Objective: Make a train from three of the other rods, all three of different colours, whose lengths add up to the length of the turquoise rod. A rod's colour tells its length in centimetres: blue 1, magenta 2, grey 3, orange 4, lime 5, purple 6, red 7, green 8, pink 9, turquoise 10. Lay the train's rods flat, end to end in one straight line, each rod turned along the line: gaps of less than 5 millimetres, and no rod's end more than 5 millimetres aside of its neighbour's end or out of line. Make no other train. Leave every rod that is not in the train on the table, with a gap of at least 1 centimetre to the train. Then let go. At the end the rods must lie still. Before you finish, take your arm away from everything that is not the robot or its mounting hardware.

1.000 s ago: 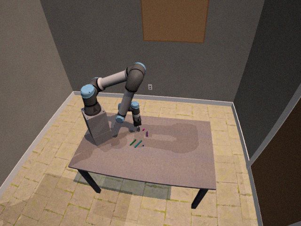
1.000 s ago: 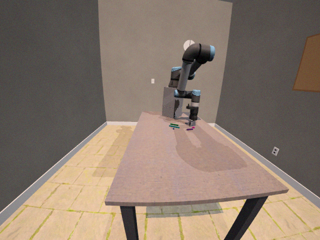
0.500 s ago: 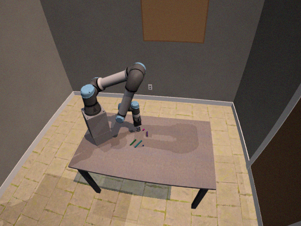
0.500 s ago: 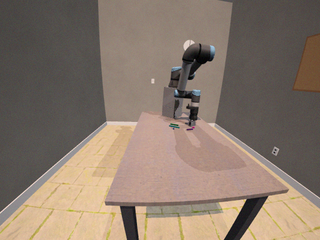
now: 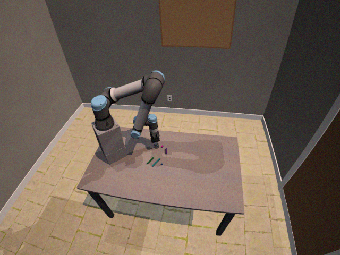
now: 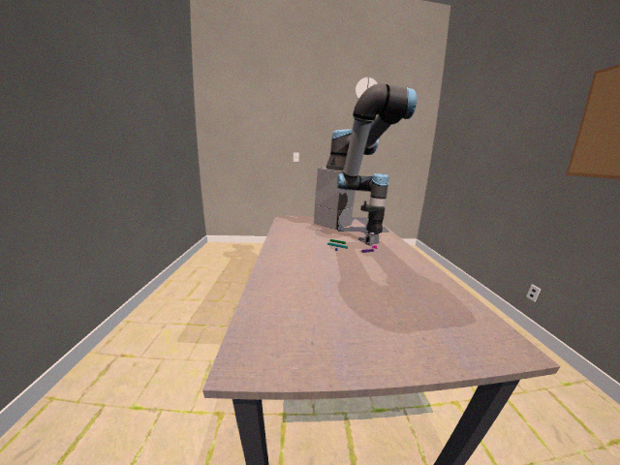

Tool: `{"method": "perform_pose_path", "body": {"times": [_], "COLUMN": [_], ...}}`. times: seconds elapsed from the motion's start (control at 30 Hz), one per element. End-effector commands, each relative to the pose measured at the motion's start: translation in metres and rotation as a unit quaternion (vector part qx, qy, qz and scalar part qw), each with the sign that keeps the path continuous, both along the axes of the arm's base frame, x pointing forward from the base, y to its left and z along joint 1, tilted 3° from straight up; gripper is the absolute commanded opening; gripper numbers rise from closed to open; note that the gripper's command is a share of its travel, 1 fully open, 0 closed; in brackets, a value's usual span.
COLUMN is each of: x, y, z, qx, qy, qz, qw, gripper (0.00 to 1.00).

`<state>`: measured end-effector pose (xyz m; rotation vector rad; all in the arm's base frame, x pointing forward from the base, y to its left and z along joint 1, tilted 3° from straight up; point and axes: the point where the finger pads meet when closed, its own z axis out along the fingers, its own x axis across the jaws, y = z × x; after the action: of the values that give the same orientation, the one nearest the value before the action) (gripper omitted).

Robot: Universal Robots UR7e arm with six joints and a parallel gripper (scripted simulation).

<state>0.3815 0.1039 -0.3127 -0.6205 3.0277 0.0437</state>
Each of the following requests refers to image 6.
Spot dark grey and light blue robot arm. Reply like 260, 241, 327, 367
326, 83, 417, 199

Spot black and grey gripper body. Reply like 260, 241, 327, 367
360, 197, 386, 233

